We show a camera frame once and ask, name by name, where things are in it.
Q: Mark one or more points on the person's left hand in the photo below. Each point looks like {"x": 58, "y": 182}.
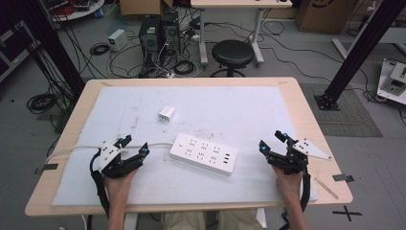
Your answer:
{"x": 118, "y": 187}

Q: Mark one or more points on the large cardboard box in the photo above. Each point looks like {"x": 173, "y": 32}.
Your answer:
{"x": 325, "y": 14}

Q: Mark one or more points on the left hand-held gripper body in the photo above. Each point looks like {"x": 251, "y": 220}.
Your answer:
{"x": 110, "y": 159}

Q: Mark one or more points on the black round stool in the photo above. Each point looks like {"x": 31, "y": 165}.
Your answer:
{"x": 232, "y": 52}

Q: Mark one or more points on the white charger adapter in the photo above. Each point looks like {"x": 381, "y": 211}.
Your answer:
{"x": 167, "y": 113}

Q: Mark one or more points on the person's right hand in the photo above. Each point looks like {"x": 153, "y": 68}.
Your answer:
{"x": 289, "y": 185}

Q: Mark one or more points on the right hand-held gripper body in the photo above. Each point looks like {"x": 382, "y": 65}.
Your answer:
{"x": 292, "y": 159}

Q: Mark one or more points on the person's beige trousers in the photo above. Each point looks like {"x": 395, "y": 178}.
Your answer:
{"x": 236, "y": 221}

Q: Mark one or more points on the thin wooden stick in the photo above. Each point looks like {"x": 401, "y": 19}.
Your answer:
{"x": 326, "y": 188}

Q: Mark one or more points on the black tape piece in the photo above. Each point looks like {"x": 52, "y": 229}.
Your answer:
{"x": 343, "y": 178}
{"x": 48, "y": 167}

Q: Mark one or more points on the grey floor mat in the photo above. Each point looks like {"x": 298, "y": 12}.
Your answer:
{"x": 348, "y": 110}

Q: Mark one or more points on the white cloth mat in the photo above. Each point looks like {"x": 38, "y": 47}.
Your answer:
{"x": 207, "y": 108}

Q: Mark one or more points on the white power strip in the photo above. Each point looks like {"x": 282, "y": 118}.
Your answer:
{"x": 204, "y": 155}

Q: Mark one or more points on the white-legged wooden desk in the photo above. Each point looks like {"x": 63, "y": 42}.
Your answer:
{"x": 239, "y": 3}

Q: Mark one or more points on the white device on floor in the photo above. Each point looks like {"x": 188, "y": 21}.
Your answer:
{"x": 393, "y": 80}

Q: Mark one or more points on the grey metal rack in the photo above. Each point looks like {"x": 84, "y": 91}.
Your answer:
{"x": 14, "y": 48}

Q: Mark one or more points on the black aluminium post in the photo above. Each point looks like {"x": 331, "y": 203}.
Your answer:
{"x": 51, "y": 44}
{"x": 360, "y": 48}

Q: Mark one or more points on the black computer tower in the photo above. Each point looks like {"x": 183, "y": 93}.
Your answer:
{"x": 149, "y": 36}
{"x": 170, "y": 32}

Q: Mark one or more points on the white power supply box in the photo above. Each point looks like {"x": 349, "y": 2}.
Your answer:
{"x": 117, "y": 40}

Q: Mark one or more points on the round white table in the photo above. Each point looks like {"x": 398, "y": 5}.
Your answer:
{"x": 76, "y": 8}

